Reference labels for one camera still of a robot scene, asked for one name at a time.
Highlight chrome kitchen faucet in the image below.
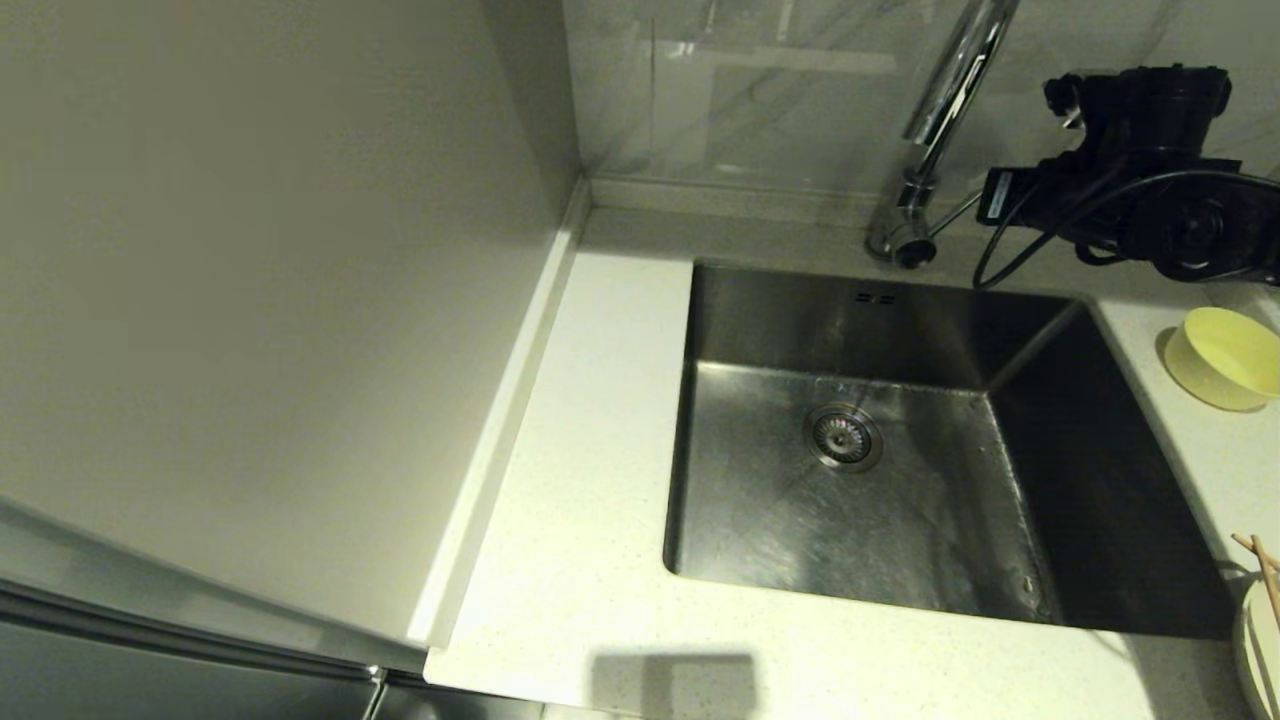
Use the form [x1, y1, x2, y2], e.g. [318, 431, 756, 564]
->
[866, 0, 1021, 271]

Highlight yellow plastic bowl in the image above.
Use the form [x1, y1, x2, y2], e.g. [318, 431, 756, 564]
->
[1163, 307, 1280, 412]

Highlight stainless steel sink basin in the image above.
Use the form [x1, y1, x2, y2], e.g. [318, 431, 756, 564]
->
[662, 260, 1233, 639]

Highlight round metal drain strainer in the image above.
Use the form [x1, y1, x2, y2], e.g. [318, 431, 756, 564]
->
[803, 403, 885, 473]

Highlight cream white round plate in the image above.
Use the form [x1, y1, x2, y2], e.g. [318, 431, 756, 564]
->
[1233, 578, 1280, 720]

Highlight grey tall cabinet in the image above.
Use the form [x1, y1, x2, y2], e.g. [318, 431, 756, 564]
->
[0, 0, 591, 720]

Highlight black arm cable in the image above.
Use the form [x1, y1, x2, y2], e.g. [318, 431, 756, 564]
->
[972, 168, 1280, 291]

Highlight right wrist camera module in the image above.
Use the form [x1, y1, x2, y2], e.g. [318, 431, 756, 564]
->
[1045, 65, 1233, 161]

